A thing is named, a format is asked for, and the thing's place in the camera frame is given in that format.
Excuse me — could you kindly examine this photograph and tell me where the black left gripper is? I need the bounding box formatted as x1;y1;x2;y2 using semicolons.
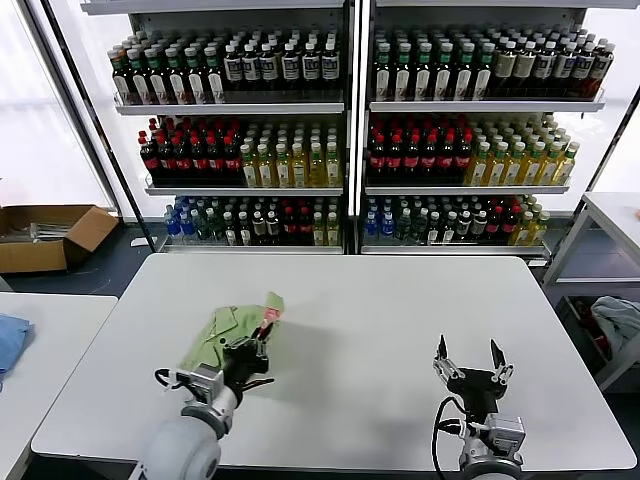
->
222;323;275;390

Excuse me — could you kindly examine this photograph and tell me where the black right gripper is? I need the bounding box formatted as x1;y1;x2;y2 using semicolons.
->
432;334;515;417

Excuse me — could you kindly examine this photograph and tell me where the green polo shirt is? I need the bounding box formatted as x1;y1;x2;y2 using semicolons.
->
177;291;287;386

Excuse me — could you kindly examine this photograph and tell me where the black storage crate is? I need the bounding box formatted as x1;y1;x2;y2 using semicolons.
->
557;295;615;375

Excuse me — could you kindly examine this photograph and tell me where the cola bottle red cap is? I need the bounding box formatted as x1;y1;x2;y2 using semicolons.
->
223;132;243;184
138;129;159;184
455;129;474;184
297;202;314;245
368;130;387;184
421;130;441;184
189;132;209;184
386;130;405;184
172;132;194;184
281;202;298;245
403;130;423;184
439;129;459;184
155;130;176;184
487;205;504;242
206;131;226;184
502;205;520;242

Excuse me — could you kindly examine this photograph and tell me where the red fabric item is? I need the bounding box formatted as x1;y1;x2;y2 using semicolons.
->
582;314;610;352

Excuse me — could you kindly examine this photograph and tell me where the grey white cloth pile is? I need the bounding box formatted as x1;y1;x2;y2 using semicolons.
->
591;295;640;362

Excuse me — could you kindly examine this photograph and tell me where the silver metal parts bundle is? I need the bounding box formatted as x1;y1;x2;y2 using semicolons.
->
28;221;74;245

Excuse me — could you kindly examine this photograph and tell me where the brown cardboard box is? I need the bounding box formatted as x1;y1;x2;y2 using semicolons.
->
0;203;121;275

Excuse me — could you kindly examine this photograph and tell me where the blue folded cloth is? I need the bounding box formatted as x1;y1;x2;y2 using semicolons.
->
0;312;35;392

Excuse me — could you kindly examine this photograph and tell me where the white shelf unit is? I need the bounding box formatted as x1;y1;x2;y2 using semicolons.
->
79;0;357;256
357;0;609;266

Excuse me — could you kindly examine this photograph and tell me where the dark drink bottle green label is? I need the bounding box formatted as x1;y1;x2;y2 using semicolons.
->
414;40;434;99
110;44;132;105
164;45;189;105
204;44;226;105
394;41;414;99
144;47;169;105
435;40;455;99
455;40;476;99
374;41;394;99
183;45;207;105
474;41;494;99
127;47;151;105

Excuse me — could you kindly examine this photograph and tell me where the dark bottle white blue label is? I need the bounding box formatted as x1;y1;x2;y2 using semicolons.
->
320;40;341;92
223;42;243;92
592;37;616;96
301;41;321;92
280;41;301;92
260;42;280;92
554;39;579;96
574;40;596;96
532;39;556;96
242;42;261;92

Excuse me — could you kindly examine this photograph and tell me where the dark bottle beige label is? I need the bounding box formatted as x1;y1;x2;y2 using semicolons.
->
514;40;536;96
494;38;519;96

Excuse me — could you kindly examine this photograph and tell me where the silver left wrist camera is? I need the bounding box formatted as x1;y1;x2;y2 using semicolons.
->
189;364;225;401

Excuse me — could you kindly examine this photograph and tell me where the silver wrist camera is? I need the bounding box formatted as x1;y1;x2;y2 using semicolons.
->
189;364;225;401
485;413;526;454

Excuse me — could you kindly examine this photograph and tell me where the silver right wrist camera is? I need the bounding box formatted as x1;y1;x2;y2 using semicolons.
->
485;413;526;454

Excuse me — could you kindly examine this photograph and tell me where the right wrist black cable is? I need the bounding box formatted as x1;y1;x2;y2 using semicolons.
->
432;397;469;476

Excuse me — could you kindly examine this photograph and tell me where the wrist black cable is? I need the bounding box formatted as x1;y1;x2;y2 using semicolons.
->
432;397;469;476
153;368;194;396

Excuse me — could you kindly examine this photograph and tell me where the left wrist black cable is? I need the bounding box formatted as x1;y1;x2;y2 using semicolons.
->
153;368;194;396

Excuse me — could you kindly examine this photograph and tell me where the grey metal frame side table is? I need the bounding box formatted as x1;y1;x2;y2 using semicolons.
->
542;191;640;392

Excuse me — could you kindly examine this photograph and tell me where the black slanted frame pole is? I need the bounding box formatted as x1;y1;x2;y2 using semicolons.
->
38;0;157;251
589;84;640;197

